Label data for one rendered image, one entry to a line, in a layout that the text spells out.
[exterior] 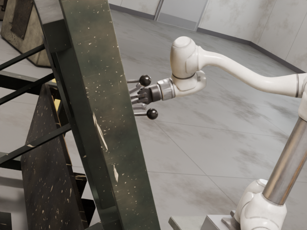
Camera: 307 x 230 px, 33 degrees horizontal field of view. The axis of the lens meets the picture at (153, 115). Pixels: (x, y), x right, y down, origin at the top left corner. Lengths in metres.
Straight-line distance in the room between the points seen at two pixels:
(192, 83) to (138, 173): 0.80
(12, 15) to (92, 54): 5.71
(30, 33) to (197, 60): 4.67
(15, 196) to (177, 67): 1.97
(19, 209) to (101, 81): 2.38
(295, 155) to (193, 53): 0.58
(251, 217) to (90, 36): 1.20
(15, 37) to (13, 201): 3.59
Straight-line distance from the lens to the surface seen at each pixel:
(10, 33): 7.03
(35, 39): 6.49
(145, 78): 1.58
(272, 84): 2.21
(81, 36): 1.27
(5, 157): 2.34
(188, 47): 2.07
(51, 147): 2.88
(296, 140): 2.10
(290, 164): 2.13
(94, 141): 1.53
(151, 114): 1.63
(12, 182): 3.89
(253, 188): 2.38
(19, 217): 3.54
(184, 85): 2.18
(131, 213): 1.54
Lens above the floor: 1.96
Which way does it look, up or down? 19 degrees down
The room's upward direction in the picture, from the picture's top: 21 degrees clockwise
